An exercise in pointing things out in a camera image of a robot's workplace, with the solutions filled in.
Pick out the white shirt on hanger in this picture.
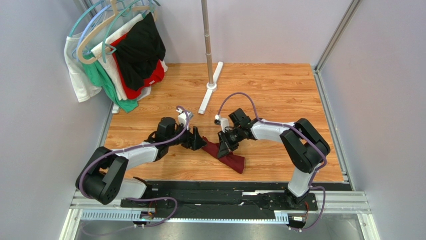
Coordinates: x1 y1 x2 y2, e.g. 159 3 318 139
64 33 168 103

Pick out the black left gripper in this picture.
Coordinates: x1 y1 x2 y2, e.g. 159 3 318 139
166 121 208 151

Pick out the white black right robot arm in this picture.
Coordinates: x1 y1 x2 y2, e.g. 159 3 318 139
214 108 331 207

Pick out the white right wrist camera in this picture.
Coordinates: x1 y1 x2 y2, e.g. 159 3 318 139
214 115 230 133

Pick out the aluminium corner post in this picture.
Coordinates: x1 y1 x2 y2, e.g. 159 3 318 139
314 0 363 72

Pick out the dark red cloth napkin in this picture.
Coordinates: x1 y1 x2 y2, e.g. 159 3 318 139
202 136 246 174

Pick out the aluminium frame rail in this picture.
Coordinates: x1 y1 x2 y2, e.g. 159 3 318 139
60 188 380 240

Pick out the red shirt on hanger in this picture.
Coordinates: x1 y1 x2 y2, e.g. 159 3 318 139
111 34 165 100

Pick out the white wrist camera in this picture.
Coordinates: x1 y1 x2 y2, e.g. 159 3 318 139
176 109 194 130
214 115 230 133

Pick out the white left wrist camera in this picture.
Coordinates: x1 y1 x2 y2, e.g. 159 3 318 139
176 109 194 130

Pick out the metal pole white base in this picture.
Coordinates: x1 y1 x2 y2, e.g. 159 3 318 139
198 0 224 115

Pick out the light blue clothes hanger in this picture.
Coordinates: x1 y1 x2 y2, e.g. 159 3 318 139
69 0 111 62

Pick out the green shirt on hanger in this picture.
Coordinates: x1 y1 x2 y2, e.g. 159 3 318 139
82 61 139 113

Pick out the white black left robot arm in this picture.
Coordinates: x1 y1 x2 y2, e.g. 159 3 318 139
75 117 208 205

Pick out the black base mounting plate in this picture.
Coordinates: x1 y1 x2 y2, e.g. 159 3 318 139
113 179 354 221

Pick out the teal clothes hanger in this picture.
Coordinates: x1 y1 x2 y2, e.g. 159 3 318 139
77 0 162 65

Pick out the beige clothes hanger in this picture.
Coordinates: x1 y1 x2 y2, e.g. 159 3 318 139
76 0 157 65

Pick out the black shirt on hanger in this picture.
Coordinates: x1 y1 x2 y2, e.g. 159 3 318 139
114 13 167 91

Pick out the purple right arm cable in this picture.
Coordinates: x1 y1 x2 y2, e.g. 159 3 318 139
216 92 329 232

